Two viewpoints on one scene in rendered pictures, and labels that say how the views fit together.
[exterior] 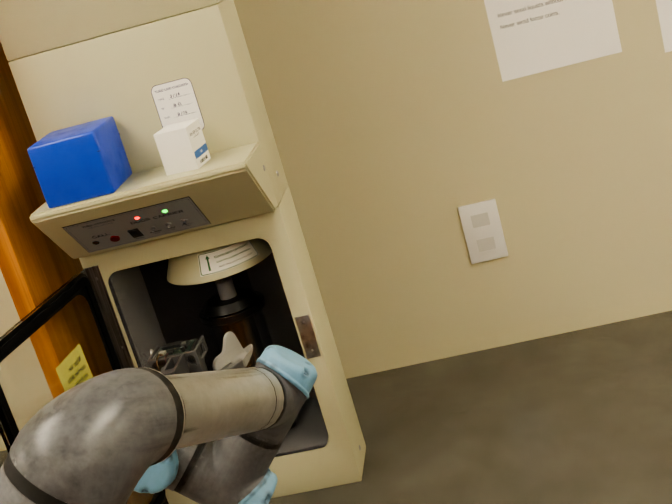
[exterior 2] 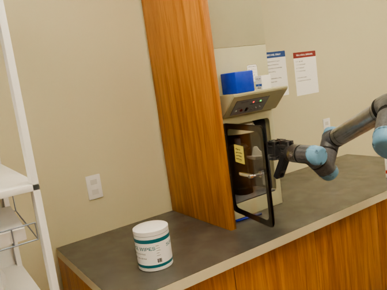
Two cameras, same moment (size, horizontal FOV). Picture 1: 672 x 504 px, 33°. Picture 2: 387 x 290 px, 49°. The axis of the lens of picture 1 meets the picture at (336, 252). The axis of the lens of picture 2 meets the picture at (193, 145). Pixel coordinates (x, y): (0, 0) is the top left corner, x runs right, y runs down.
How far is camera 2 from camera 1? 178 cm
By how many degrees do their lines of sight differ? 43
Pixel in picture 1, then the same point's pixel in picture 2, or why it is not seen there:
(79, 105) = (227, 67)
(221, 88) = (263, 69)
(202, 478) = (328, 161)
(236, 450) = (333, 153)
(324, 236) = not seen: hidden behind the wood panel
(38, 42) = (220, 44)
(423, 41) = not seen: hidden behind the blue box
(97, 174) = (251, 83)
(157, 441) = not seen: outside the picture
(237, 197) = (276, 99)
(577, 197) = (279, 135)
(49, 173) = (239, 81)
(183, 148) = (268, 80)
